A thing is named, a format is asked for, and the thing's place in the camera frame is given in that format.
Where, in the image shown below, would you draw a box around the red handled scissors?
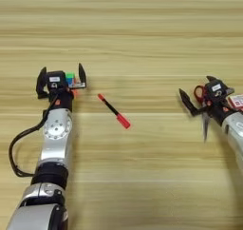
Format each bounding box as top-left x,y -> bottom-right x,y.
193,85 -> 212,144

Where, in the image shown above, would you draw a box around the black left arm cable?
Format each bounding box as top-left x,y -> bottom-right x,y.
8,94 -> 61,178

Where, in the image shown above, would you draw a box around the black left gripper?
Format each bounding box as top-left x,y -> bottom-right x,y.
35,62 -> 87,113

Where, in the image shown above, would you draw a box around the colourful puzzle cube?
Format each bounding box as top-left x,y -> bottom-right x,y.
65,70 -> 80,97

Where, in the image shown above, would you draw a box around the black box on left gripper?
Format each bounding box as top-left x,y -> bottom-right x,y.
47,70 -> 67,89

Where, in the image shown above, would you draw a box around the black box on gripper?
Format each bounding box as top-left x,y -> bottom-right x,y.
204,80 -> 230,102
47,70 -> 67,89

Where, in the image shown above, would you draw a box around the red and black pen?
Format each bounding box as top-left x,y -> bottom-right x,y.
97,93 -> 132,130

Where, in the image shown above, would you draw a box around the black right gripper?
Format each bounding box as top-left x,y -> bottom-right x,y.
178,75 -> 236,127

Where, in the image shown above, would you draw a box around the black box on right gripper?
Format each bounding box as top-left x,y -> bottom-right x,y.
204,80 -> 230,102

